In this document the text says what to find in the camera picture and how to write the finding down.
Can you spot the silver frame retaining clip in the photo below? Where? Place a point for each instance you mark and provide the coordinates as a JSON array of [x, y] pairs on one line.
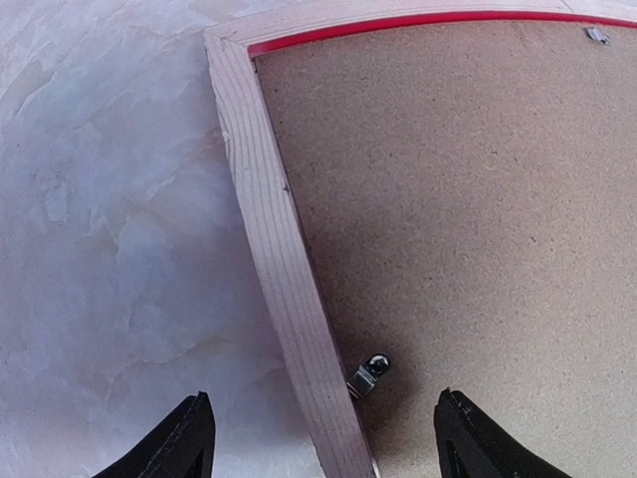
[[367, 375]]

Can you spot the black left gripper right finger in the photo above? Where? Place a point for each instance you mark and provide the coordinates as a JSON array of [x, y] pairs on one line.
[[471, 444]]

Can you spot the brown cardboard backing board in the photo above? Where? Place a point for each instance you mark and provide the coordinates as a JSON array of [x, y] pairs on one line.
[[468, 196]]

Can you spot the light wood picture frame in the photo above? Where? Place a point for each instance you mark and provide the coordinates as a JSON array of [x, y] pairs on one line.
[[268, 208]]

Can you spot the silver frame hanger clip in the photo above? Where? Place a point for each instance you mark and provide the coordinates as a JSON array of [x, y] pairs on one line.
[[597, 36]]

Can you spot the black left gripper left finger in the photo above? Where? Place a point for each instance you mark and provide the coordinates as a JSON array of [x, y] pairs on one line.
[[181, 445]]

